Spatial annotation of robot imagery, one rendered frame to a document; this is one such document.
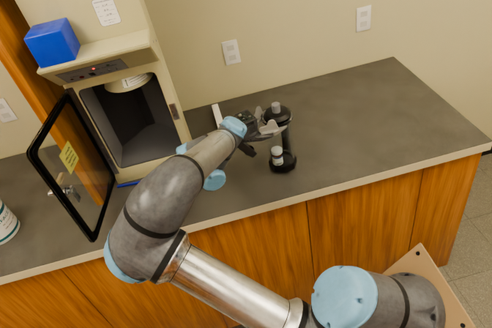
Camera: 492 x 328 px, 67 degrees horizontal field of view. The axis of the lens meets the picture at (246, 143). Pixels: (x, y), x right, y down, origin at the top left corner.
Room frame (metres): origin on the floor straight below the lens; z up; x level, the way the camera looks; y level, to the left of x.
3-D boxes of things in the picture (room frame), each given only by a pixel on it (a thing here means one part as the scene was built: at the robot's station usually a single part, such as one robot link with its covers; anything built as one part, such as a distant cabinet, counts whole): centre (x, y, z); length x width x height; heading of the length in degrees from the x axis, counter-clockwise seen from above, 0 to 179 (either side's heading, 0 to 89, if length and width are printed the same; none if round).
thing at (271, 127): (0.96, -0.10, 1.17); 0.09 x 0.03 x 0.06; 83
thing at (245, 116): (0.97, 0.01, 1.18); 0.12 x 0.08 x 0.09; 108
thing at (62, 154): (0.95, 0.53, 1.19); 0.30 x 0.01 x 0.40; 174
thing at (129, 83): (1.23, 0.35, 1.34); 0.18 x 0.18 x 0.05
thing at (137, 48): (1.07, 0.36, 1.46); 0.32 x 0.12 x 0.10; 93
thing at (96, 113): (1.25, 0.37, 1.19); 0.26 x 0.24 x 0.35; 93
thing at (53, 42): (1.06, 0.46, 1.56); 0.10 x 0.10 x 0.09; 3
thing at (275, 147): (1.01, -0.12, 1.07); 0.11 x 0.11 x 0.21
